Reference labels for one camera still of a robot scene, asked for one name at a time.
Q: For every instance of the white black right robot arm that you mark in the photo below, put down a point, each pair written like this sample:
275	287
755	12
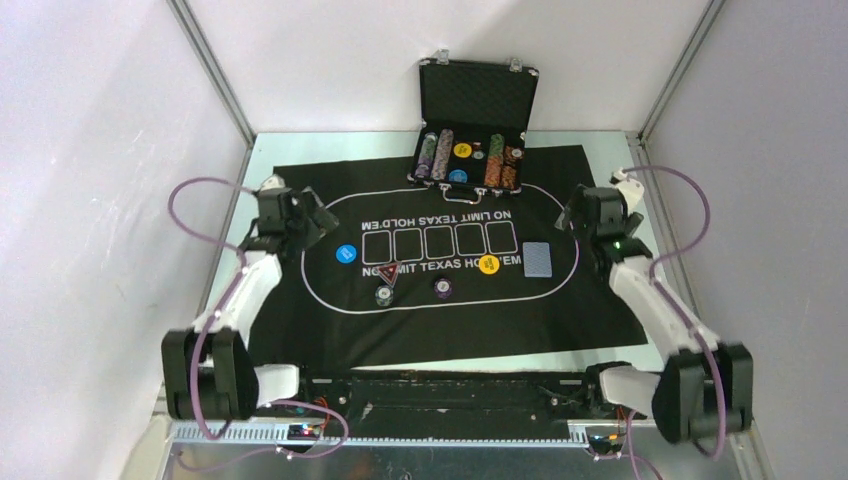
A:
705	389

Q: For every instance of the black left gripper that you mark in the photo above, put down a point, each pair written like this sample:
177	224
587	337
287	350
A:
319	223

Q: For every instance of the yellow button in case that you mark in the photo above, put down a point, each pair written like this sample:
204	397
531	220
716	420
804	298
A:
462	150

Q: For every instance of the blue button in case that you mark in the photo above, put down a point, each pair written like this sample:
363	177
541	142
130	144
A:
458	176

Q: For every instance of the purple chip row in case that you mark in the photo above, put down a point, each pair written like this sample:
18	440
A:
426	156

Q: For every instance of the blue round button chip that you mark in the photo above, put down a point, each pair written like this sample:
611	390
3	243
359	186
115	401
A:
346	254

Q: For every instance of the brown chip row in case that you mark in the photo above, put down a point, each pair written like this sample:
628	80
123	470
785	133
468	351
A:
512	157

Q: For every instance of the black aluminium chip case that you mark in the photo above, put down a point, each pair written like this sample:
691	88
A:
475	99

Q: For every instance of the pink grey chip row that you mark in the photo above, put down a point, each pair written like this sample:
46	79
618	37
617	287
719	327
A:
442	155

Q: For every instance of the black poker felt mat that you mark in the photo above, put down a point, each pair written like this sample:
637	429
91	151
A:
323	315

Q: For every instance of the red triangular all-in marker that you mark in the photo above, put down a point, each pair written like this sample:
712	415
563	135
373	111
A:
389	273

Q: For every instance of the yellow round button chip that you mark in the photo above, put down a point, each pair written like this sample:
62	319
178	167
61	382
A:
489	264

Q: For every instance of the green orange chip row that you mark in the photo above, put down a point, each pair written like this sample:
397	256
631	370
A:
494	163

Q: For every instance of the blue card deck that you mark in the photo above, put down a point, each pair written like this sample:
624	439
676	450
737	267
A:
537	260

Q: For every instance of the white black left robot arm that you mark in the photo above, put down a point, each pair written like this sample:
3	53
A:
208	372

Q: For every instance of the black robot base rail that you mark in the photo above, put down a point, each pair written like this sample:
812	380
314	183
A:
461	406

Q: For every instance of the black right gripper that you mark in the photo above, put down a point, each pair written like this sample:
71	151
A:
576	205

